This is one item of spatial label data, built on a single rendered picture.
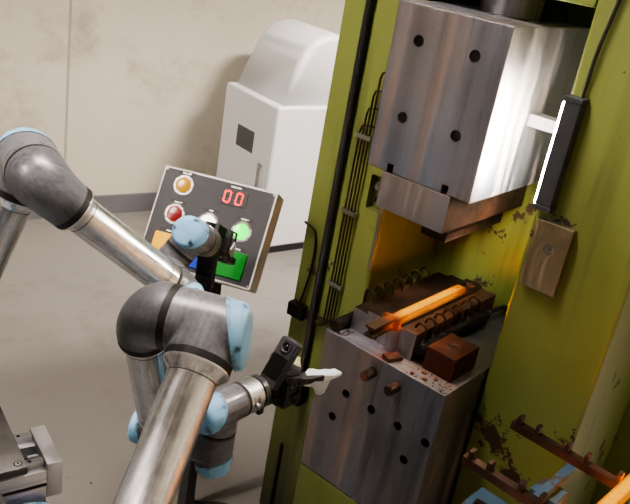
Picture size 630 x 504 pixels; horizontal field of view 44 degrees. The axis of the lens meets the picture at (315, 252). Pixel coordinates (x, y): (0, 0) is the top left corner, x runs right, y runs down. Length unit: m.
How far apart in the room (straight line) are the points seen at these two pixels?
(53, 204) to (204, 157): 3.73
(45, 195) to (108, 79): 3.32
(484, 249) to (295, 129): 2.27
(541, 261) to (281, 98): 2.77
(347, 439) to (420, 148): 0.81
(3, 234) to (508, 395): 1.26
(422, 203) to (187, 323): 0.79
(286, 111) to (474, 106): 2.68
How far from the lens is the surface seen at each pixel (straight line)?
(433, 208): 1.87
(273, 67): 4.58
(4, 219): 1.64
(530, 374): 2.02
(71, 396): 3.32
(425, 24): 1.85
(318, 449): 2.26
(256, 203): 2.15
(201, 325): 1.29
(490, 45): 1.77
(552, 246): 1.88
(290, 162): 4.51
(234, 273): 2.12
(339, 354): 2.08
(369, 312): 2.05
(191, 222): 1.75
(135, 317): 1.34
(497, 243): 2.36
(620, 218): 1.83
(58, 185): 1.50
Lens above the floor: 1.91
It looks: 23 degrees down
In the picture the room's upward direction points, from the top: 10 degrees clockwise
